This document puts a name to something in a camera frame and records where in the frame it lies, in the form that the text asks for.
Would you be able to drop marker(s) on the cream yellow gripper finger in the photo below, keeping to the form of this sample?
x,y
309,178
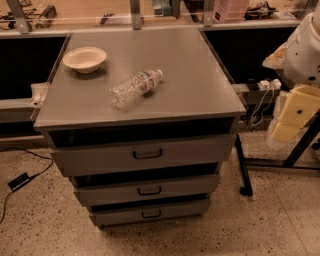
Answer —
x,y
301,104

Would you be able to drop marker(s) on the grey top drawer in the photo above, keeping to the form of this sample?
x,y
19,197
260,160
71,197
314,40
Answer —
x,y
140,155

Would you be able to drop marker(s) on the grey drawer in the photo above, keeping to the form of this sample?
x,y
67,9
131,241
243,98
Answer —
x,y
146,190
140,155
150,213

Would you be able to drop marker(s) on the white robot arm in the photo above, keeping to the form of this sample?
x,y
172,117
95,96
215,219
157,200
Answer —
x,y
299,59

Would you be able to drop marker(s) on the grey drawer cabinet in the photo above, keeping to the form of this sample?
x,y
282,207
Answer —
x,y
144,136

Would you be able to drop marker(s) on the grey middle drawer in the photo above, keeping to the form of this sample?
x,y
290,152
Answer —
x,y
146,190

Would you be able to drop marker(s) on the grey bottom drawer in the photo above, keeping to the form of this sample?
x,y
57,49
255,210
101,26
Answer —
x,y
150,213

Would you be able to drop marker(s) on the white power plugs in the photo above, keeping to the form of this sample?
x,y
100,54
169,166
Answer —
x,y
273,84

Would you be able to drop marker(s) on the black metal stand leg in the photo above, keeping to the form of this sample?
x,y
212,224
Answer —
x,y
246,189

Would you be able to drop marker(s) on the pink plastic basket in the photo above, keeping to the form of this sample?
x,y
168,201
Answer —
x,y
230,10

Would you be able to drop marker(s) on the clear plastic water bottle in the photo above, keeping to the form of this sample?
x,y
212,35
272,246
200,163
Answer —
x,y
133,88

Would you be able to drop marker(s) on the white paper bowl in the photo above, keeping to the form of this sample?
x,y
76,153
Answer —
x,y
85,60

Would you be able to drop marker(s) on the metal shelf frame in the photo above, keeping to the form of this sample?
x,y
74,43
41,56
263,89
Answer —
x,y
42,17

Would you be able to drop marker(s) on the black power adapter with cable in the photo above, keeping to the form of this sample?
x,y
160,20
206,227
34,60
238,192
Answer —
x,y
23,179

